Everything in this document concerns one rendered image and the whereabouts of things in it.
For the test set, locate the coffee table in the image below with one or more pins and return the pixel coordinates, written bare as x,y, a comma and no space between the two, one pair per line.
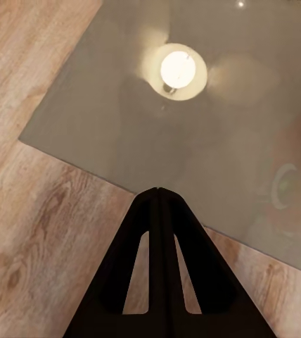
201,97

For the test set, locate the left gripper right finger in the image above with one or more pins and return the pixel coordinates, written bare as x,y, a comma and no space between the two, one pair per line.
227,309

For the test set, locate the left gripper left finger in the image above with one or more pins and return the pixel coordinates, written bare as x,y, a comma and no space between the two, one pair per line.
99,314

